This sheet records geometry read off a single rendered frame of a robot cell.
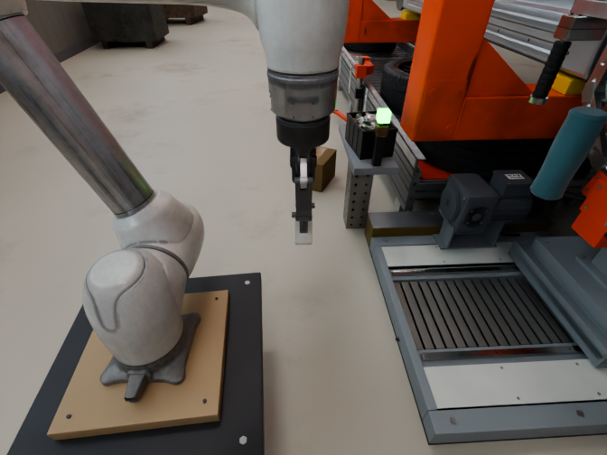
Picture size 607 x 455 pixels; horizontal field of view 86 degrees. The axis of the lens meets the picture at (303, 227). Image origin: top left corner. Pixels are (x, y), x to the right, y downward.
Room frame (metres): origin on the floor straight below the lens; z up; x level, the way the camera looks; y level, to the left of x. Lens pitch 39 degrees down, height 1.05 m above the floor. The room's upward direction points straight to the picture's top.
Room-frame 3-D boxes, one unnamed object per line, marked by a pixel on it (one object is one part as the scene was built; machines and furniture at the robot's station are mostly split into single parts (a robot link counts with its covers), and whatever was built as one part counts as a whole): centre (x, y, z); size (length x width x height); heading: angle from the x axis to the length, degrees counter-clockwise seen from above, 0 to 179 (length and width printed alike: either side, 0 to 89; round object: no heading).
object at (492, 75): (1.26, -0.82, 0.69); 0.52 x 0.17 x 0.35; 93
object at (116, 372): (0.41, 0.35, 0.36); 0.22 x 0.18 x 0.06; 1
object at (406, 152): (2.50, -0.45, 0.28); 2.47 x 0.09 x 0.22; 3
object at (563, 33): (0.91, -0.67, 0.93); 0.09 x 0.05 x 0.05; 93
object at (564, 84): (1.27, -0.99, 0.71); 0.14 x 0.14 x 0.05; 3
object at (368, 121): (1.26, -0.26, 0.51); 0.20 x 0.14 x 0.13; 11
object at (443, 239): (1.06, -0.77, 0.26); 0.42 x 0.18 x 0.35; 93
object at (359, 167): (1.30, -0.26, 0.44); 0.43 x 0.17 x 0.03; 3
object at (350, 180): (1.33, -0.26, 0.21); 0.10 x 0.10 x 0.42; 3
